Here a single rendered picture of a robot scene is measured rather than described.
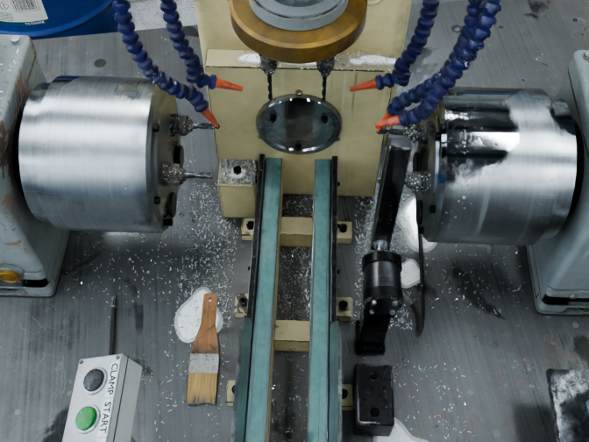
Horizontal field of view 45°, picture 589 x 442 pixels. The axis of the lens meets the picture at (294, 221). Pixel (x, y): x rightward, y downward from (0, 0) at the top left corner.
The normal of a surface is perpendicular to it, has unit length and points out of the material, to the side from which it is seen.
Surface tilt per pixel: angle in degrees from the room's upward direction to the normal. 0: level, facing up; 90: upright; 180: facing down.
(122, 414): 67
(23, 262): 90
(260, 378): 0
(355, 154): 90
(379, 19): 90
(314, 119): 90
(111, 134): 25
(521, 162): 36
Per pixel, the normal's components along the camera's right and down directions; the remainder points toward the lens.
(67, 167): -0.03, 0.24
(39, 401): 0.00, -0.54
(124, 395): 0.92, -0.18
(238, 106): -0.04, 0.84
